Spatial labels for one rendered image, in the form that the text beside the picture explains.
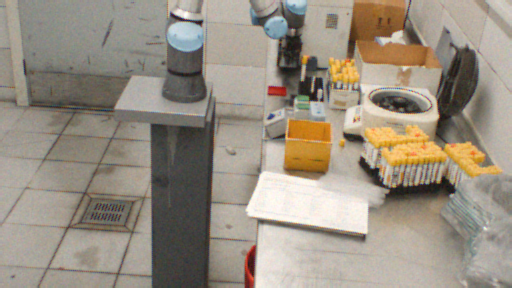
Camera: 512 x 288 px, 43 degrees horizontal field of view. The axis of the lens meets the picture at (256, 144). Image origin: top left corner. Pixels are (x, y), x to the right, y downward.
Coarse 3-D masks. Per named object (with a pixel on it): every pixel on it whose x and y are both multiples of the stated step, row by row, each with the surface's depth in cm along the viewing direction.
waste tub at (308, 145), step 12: (288, 120) 195; (300, 120) 196; (288, 132) 198; (300, 132) 197; (312, 132) 197; (324, 132) 197; (288, 144) 185; (300, 144) 185; (312, 144) 185; (324, 144) 184; (288, 156) 187; (300, 156) 187; (312, 156) 186; (324, 156) 186; (288, 168) 189; (300, 168) 188; (312, 168) 188; (324, 168) 188
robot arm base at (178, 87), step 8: (168, 72) 215; (176, 72) 212; (200, 72) 215; (168, 80) 216; (176, 80) 213; (184, 80) 213; (192, 80) 213; (200, 80) 216; (168, 88) 216; (176, 88) 213; (184, 88) 213; (192, 88) 215; (200, 88) 216; (168, 96) 215; (176, 96) 214; (184, 96) 213; (192, 96) 214; (200, 96) 216
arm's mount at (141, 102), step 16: (144, 80) 229; (160, 80) 230; (128, 96) 216; (144, 96) 217; (160, 96) 218; (208, 96) 221; (128, 112) 207; (144, 112) 207; (160, 112) 207; (176, 112) 208; (192, 112) 208
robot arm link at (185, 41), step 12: (180, 24) 213; (192, 24) 214; (168, 36) 210; (180, 36) 207; (192, 36) 207; (204, 36) 213; (168, 48) 211; (180, 48) 208; (192, 48) 208; (168, 60) 213; (180, 60) 210; (192, 60) 210; (180, 72) 211; (192, 72) 212
